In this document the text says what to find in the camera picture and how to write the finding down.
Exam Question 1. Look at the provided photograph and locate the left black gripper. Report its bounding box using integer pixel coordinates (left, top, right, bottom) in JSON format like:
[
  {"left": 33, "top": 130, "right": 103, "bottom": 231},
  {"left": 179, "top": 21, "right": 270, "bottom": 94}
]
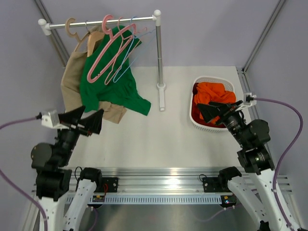
[{"left": 55, "top": 105, "right": 103, "bottom": 166}]

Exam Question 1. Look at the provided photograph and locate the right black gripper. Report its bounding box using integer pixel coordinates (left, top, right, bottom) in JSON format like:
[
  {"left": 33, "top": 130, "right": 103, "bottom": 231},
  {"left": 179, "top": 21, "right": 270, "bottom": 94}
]
[{"left": 197, "top": 101, "right": 249, "bottom": 148}]

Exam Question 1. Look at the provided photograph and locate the orange t shirt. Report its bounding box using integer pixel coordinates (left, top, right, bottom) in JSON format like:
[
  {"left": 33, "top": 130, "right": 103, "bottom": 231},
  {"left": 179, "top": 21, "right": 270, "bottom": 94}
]
[{"left": 194, "top": 82, "right": 236, "bottom": 119}]

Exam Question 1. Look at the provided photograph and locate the thick pink hanger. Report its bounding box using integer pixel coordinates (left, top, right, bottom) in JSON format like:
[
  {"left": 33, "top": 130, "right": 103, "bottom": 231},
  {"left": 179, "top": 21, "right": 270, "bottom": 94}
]
[{"left": 87, "top": 14, "right": 137, "bottom": 84}]

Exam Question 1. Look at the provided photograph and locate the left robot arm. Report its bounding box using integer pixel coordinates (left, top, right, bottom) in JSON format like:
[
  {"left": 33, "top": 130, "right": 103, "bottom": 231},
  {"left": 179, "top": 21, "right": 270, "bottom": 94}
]
[{"left": 31, "top": 106, "right": 104, "bottom": 231}]

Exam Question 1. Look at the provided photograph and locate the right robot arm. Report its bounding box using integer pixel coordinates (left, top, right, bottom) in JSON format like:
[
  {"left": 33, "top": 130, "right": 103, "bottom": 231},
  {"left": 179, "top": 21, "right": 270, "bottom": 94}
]
[{"left": 197, "top": 101, "right": 303, "bottom": 231}]

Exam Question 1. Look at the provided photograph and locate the beige t shirt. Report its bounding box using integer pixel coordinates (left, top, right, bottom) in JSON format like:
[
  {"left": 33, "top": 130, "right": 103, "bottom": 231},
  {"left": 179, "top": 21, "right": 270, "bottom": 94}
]
[{"left": 61, "top": 33, "right": 127, "bottom": 124}]

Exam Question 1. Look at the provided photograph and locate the green t shirt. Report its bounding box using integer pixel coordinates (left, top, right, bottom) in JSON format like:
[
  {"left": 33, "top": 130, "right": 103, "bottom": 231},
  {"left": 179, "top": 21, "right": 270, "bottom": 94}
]
[{"left": 79, "top": 35, "right": 151, "bottom": 116}]

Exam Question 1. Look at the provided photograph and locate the beige wooden hanger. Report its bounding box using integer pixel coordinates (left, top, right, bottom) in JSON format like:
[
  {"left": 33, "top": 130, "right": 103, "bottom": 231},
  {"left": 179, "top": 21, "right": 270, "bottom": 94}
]
[{"left": 65, "top": 17, "right": 106, "bottom": 58}]

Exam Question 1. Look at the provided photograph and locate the dark red cloth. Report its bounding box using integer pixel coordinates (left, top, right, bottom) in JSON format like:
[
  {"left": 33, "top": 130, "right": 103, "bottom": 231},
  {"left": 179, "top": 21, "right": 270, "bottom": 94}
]
[{"left": 191, "top": 83, "right": 225, "bottom": 128}]

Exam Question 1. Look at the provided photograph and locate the white perforated basket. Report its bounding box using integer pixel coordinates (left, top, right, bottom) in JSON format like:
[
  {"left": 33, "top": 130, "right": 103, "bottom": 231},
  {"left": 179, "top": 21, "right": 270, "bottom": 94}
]
[{"left": 189, "top": 76, "right": 235, "bottom": 133}]

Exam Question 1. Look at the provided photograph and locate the white clothes rack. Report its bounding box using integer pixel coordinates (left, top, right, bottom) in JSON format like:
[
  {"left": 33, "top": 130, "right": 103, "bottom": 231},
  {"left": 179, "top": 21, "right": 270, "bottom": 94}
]
[{"left": 38, "top": 10, "right": 167, "bottom": 112}]

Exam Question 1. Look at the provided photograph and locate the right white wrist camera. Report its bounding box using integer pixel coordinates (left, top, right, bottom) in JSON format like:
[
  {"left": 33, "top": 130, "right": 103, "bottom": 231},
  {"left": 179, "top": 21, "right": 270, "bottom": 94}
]
[{"left": 237, "top": 92, "right": 257, "bottom": 111}]

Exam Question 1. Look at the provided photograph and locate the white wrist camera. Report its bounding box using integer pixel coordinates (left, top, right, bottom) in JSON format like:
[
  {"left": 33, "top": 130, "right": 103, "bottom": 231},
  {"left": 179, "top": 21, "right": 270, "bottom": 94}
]
[
  {"left": 36, "top": 109, "right": 65, "bottom": 129},
  {"left": 237, "top": 92, "right": 257, "bottom": 111}
]

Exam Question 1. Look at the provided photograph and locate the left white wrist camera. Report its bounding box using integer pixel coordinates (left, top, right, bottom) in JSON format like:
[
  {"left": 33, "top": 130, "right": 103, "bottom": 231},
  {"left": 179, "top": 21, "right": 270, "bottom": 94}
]
[{"left": 36, "top": 109, "right": 65, "bottom": 129}]

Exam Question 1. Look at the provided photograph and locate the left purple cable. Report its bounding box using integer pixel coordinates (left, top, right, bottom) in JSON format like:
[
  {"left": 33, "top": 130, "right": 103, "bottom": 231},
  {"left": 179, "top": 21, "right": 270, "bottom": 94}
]
[{"left": 0, "top": 115, "right": 49, "bottom": 231}]

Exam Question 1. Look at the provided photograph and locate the purple cable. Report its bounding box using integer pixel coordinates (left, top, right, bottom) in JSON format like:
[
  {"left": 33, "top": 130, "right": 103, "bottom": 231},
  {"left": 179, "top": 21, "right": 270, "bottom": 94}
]
[
  {"left": 0, "top": 115, "right": 49, "bottom": 231},
  {"left": 250, "top": 97, "right": 304, "bottom": 231}
]

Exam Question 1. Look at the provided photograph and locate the left aluminium frame post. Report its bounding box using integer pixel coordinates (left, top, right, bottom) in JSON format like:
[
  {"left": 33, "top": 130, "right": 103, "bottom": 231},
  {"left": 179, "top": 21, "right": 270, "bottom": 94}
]
[{"left": 33, "top": 0, "right": 69, "bottom": 68}]

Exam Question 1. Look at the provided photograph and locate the aluminium frame post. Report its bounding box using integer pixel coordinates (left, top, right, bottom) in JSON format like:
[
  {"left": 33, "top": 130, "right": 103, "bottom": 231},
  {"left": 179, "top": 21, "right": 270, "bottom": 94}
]
[
  {"left": 33, "top": 0, "right": 69, "bottom": 68},
  {"left": 242, "top": 0, "right": 287, "bottom": 74}
]

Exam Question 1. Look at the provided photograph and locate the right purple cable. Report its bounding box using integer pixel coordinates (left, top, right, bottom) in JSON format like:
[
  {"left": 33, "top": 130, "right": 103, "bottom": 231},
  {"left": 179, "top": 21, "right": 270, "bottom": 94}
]
[{"left": 250, "top": 97, "right": 304, "bottom": 231}]

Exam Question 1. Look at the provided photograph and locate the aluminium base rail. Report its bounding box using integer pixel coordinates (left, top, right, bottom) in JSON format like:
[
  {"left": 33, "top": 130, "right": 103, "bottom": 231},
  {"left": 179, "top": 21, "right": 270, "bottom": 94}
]
[{"left": 65, "top": 167, "right": 289, "bottom": 208}]

